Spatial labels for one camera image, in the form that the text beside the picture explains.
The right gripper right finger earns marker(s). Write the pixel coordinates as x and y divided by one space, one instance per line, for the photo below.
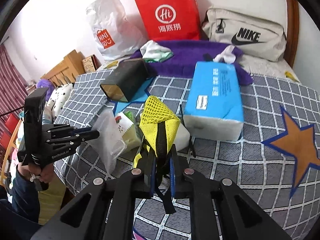
219 209

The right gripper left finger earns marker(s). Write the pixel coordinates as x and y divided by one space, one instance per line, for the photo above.
104 209

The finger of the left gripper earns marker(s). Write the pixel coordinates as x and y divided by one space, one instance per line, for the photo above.
63 129
73 137

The translucent zip pouch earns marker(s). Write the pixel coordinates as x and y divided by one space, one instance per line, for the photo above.
109 145

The fruit print wet wipe packet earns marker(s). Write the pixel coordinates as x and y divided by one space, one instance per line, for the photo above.
123 122

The yellow black mesh pouch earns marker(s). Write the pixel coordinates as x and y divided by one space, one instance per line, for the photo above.
159 125

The white foam sponge block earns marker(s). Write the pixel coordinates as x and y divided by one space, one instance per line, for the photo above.
182 138

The blue tissue pack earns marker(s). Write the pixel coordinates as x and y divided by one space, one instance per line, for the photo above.
214 108

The white glove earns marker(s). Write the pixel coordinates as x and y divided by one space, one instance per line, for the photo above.
151 45

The white sock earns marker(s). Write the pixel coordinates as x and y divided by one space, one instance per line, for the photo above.
226 56

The person's left forearm sleeve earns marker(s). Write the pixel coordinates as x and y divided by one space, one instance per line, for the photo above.
20 218

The person's left hand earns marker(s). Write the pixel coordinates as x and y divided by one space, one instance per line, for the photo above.
45 174

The white dotted pillow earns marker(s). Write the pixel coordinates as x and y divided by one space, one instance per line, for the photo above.
57 101

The purple plush toy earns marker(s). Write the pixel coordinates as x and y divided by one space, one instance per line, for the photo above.
44 83

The wooden bed headboard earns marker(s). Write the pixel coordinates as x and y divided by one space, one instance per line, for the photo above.
67 70

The dark green tea tin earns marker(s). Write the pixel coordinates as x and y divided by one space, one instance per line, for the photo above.
123 83

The patterned gift box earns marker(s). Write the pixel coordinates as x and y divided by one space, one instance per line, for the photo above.
90 64

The white Miniso plastic bag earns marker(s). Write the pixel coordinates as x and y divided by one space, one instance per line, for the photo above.
114 35

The purple towel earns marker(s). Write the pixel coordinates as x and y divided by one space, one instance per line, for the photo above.
186 53

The red Haidilao paper bag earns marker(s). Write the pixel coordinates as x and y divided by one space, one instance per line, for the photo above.
170 19

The beige Nike bag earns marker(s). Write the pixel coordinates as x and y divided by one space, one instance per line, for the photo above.
254 36

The brown wooden door frame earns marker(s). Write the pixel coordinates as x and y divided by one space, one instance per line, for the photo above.
292 31

